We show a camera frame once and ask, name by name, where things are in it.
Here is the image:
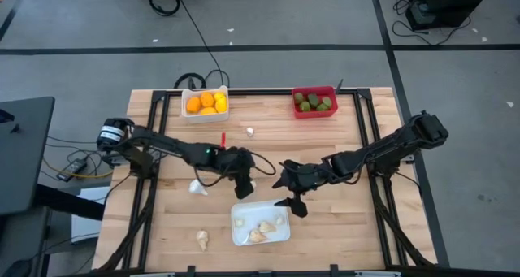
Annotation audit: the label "black aluminium table frame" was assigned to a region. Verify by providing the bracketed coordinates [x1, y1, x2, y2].
[97, 88, 438, 277]

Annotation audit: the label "tangled black cables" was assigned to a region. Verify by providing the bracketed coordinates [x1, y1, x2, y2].
[392, 0, 473, 46]

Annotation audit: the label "white garlic bulb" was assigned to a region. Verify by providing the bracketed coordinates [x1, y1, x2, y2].
[188, 179, 209, 196]

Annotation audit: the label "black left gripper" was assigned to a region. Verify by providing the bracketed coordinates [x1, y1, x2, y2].
[217, 146, 257, 200]

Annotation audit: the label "long black floor cable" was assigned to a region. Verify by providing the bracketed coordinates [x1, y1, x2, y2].
[180, 0, 231, 88]

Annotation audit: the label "coiled black cable ring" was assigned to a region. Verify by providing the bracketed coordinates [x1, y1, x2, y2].
[148, 0, 181, 18]

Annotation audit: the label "dark grey cabinet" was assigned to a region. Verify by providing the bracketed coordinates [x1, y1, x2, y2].
[0, 206, 52, 277]

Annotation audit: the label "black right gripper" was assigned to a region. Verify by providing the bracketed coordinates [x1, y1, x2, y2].
[271, 159, 334, 219]

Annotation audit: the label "black equipment case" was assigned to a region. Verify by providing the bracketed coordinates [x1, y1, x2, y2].
[405, 0, 497, 32]

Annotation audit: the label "shallow white plastic tray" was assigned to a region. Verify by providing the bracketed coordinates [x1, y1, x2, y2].
[231, 199, 292, 247]

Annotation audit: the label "black looped cable bundle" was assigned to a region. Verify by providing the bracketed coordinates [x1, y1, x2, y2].
[173, 68, 231, 90]

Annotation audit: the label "black desk foot beam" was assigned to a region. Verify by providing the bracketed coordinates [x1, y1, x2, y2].
[34, 184, 106, 222]

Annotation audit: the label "black power adapter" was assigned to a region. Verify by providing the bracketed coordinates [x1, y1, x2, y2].
[55, 158, 89, 183]

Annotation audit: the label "dark grey desk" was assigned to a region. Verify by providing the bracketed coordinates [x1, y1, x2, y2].
[0, 97, 56, 217]

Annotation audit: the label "white plastic basket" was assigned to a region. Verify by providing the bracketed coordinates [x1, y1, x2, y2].
[181, 84, 230, 125]

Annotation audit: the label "red plastic basket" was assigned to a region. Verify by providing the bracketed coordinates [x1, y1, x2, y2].
[291, 85, 339, 119]

